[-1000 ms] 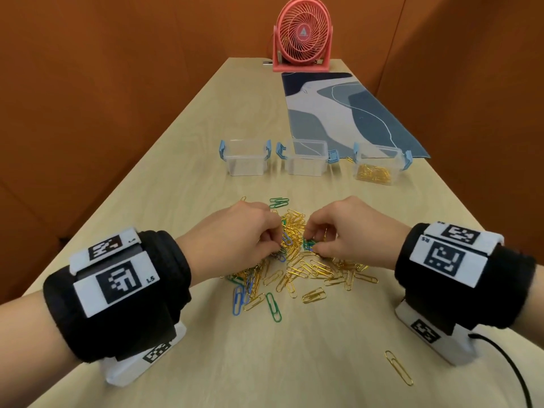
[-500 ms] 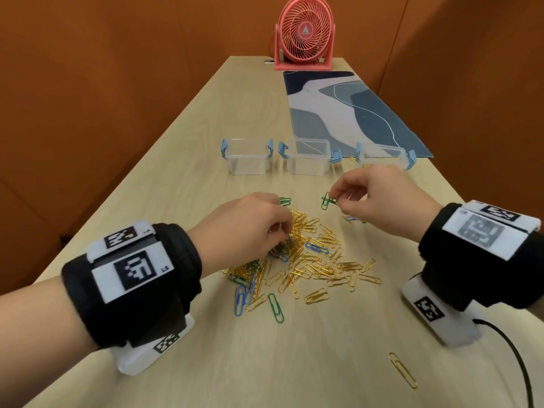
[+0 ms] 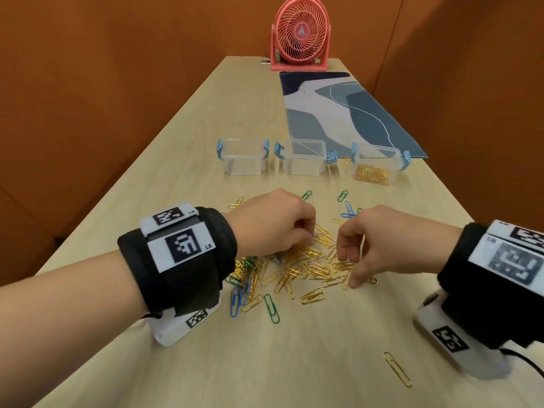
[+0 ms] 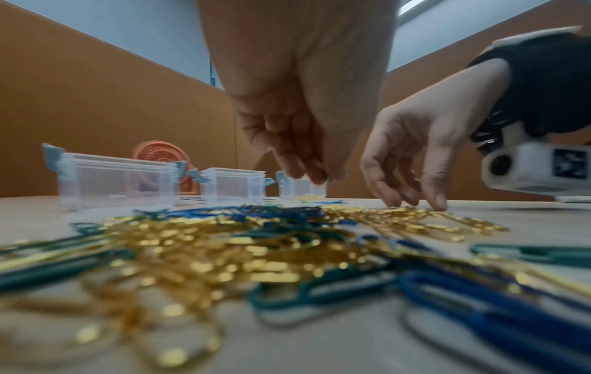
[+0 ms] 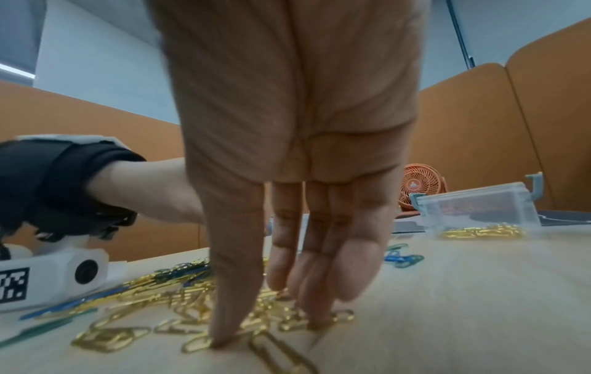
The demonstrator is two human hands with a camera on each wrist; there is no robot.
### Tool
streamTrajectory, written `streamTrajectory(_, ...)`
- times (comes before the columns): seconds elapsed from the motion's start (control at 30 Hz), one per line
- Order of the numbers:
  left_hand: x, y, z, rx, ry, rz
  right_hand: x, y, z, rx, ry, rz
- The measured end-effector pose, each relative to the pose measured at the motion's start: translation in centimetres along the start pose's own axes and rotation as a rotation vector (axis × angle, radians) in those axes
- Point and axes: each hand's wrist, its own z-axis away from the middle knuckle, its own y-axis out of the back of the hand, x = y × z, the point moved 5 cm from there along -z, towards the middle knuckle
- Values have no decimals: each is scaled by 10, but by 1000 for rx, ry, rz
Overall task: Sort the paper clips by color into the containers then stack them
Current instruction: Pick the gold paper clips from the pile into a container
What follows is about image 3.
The person's right hand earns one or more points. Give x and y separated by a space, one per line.
399 242

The person's left hand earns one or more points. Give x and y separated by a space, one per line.
267 220

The clear box with blue latches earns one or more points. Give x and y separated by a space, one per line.
374 155
244 163
304 163

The pile of mixed paper clips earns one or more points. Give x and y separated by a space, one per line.
306 271

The heap of gold paper clips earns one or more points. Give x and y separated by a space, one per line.
373 174

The single gold paper clip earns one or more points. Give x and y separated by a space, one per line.
398 370

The person's left forearm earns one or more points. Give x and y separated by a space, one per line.
63 318

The black right wristband with tags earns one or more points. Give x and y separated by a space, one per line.
463 301

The blue patterned desk mat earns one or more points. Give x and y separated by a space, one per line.
369 118

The pink desk fan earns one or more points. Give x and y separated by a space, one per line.
301 31

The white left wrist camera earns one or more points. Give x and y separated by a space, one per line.
174 329

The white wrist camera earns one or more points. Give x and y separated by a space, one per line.
480 361
174 329

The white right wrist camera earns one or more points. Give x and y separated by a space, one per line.
480 361

